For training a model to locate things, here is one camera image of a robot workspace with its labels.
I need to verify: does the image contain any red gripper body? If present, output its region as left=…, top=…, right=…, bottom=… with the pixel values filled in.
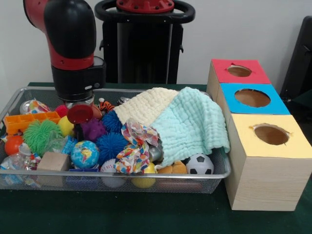
left=67, top=104, right=95, bottom=124

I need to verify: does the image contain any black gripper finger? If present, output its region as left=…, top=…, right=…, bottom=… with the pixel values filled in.
left=74, top=123, right=85, bottom=141

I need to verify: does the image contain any colourful dotted cloth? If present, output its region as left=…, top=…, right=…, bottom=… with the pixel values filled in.
left=115, top=118, right=162, bottom=176

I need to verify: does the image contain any cream white cloth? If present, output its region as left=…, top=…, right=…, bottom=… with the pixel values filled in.
left=114, top=87, right=180, bottom=126

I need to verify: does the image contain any mint green cloth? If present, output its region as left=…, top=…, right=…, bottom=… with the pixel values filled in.
left=150, top=87, right=231, bottom=166

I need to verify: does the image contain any shallow mesh bin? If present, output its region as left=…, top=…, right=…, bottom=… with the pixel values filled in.
left=0, top=87, right=232, bottom=195

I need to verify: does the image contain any wooden box with three holes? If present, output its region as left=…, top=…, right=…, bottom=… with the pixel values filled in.
left=206, top=58, right=312, bottom=212

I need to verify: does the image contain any purple spiky toy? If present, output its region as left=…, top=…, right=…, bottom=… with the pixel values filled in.
left=80, top=118, right=108, bottom=143

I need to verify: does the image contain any globe print ball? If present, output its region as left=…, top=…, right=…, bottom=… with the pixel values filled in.
left=71, top=140, right=100, bottom=169

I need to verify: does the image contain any blue spiky ball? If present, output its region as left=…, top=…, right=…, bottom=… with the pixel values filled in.
left=96, top=133, right=129, bottom=166

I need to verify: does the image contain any green spiky ball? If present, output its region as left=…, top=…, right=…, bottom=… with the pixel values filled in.
left=23, top=119, right=64, bottom=156

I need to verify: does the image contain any orange plastic tray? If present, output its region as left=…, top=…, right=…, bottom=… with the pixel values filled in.
left=3, top=111, right=61, bottom=135

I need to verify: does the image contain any dark green table cloth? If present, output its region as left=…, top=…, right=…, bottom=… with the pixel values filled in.
left=0, top=82, right=312, bottom=234
left=290, top=91, right=312, bottom=117

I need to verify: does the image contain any black and white soccer ball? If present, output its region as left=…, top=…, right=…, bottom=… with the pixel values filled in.
left=186, top=153, right=215, bottom=175

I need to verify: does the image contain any black upright panel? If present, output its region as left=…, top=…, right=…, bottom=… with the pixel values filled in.
left=280, top=16, right=312, bottom=98

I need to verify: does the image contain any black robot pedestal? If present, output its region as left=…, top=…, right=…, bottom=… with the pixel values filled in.
left=94, top=0, right=196, bottom=85

